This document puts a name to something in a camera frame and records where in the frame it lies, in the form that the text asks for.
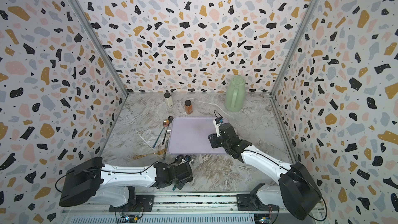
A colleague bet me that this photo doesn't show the gold ornate fork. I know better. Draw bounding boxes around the gold ornate fork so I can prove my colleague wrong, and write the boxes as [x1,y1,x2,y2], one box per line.
[132,148,167,160]

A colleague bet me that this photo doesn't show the black spoon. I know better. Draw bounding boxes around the black spoon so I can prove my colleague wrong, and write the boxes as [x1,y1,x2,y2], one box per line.
[174,155,184,164]

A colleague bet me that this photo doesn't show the orange spice bottle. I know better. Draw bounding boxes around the orange spice bottle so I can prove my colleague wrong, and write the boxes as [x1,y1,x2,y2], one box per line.
[184,100,193,115]

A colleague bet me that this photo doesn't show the lavender plastic tray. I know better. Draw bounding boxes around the lavender plastic tray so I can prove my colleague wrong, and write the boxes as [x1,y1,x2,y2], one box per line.
[167,116,226,155]

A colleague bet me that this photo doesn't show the green plastic pitcher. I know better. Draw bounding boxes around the green plastic pitcher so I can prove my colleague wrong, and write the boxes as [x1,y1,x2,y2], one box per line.
[224,75,246,112]

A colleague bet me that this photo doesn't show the white spice bottle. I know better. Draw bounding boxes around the white spice bottle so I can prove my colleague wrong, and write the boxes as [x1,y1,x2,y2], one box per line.
[164,92,173,107]

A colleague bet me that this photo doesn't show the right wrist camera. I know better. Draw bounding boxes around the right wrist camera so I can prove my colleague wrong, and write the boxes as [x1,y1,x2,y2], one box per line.
[213,117,224,137]

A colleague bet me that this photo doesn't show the dark grey spoon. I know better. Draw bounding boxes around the dark grey spoon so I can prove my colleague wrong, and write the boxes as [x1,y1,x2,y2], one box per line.
[162,116,174,145]

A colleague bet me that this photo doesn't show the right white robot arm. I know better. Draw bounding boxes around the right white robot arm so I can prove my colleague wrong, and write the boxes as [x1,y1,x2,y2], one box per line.
[208,118,324,220]

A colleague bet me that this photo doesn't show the green handle fork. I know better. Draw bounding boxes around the green handle fork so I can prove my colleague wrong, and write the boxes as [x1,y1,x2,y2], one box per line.
[173,155,193,190]

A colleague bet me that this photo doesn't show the iridescent rainbow spoon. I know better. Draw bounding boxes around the iridescent rainbow spoon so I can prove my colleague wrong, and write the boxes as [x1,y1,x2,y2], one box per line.
[152,119,170,148]

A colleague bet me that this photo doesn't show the grey marbled handle fork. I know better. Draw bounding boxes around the grey marbled handle fork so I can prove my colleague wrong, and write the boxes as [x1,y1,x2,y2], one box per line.
[162,128,171,161]

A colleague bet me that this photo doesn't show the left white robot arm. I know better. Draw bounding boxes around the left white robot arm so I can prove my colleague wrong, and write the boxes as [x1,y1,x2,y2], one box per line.
[59,155,193,207]

